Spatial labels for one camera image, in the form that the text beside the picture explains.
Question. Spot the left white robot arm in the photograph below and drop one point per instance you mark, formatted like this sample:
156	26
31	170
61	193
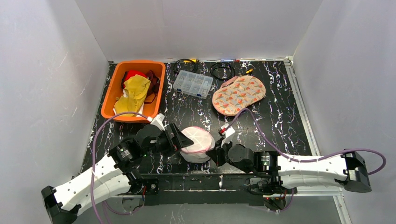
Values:
116	173

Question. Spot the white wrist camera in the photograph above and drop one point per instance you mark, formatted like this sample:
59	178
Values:
157	121
227	133

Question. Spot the yellow bra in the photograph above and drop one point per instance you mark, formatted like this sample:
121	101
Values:
134	95

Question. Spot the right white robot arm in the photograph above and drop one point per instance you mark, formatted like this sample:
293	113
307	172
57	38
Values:
274	173

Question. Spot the floral pink fabric pouch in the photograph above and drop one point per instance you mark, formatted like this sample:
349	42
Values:
238	93

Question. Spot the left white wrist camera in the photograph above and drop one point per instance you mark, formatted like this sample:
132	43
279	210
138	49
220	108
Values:
157	121

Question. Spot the clear plastic screw box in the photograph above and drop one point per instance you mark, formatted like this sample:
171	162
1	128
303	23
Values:
193	84

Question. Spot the dark maroon bra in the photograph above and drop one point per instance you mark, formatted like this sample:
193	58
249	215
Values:
153	87

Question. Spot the white mesh laundry bag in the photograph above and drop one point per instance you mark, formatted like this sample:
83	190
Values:
203	142

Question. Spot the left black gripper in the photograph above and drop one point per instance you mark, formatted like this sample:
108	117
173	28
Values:
172	137

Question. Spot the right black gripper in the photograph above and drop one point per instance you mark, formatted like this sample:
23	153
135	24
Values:
222	152

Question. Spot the red garment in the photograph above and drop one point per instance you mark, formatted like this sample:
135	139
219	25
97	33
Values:
129	74

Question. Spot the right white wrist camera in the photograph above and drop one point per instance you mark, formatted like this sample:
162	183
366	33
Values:
227	133

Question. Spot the orange plastic bin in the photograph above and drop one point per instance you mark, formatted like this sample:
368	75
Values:
115	91

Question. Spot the aluminium right rail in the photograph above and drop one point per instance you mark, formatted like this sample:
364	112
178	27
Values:
336	193

